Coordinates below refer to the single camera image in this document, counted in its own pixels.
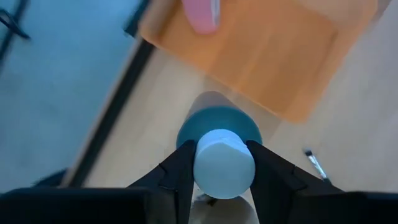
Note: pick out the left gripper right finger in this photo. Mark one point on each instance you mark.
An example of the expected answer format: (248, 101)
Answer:
(311, 208)

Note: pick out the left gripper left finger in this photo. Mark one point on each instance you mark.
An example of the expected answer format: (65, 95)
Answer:
(93, 208)

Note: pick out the green black striped paint bottle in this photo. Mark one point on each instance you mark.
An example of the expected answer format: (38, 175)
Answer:
(224, 165)

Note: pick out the tall pink labelled paint bottle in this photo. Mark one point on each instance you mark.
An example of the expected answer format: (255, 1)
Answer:
(200, 15)

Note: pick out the black marker pen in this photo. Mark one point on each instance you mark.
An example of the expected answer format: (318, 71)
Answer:
(315, 163)

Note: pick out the orange plastic bin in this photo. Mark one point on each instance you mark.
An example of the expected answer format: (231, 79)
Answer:
(264, 56)

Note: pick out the black desk leg stand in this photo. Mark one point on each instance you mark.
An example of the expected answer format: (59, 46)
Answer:
(15, 26)

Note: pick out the black aluminium frame post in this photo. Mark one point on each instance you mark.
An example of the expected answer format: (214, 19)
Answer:
(113, 102)

